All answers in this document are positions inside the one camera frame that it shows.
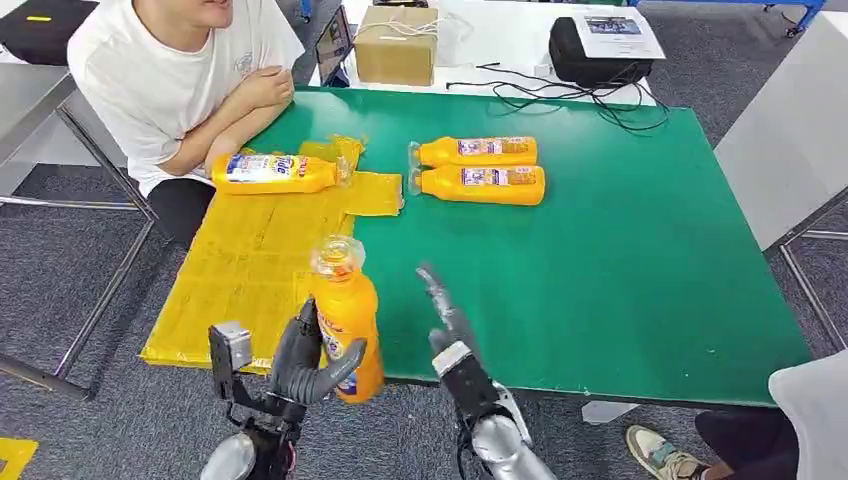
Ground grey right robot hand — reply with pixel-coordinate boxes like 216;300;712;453
415;264;482;362

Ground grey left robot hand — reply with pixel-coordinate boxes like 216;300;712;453
270;298;368;407

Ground orange drink bottle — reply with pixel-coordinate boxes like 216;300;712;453
309;235;386;405
407;135;539;169
210;152;352;197
405;164;547;207

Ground yellow plastic sheet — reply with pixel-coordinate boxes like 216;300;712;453
139;134;405;376

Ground white floor plate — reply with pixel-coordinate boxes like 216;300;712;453
581;400;641;426

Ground green table mat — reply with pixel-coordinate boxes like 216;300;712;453
248;87;815;407

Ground cardboard box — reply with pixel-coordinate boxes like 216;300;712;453
352;5;440;87

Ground black speaker box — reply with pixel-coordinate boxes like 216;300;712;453
548;16;655;89

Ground white table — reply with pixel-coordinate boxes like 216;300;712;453
307;0;657;107

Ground person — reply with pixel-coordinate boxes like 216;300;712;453
625;349;848;480
66;0;306;246

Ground printed paper sheet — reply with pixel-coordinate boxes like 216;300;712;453
572;6;667;61

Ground grey table with metal legs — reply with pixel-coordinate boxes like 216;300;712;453
713;11;848;352

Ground black bag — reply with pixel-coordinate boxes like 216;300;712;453
0;0;99;68

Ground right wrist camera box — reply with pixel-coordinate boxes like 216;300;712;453
431;341;501;425

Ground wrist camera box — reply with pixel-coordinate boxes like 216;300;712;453
431;341;501;425
208;321;254;402

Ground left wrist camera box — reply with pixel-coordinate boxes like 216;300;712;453
208;321;254;402

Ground black cables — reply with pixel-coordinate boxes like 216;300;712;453
445;61;672;134

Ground steel frame table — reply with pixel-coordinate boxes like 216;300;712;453
0;62;160;402

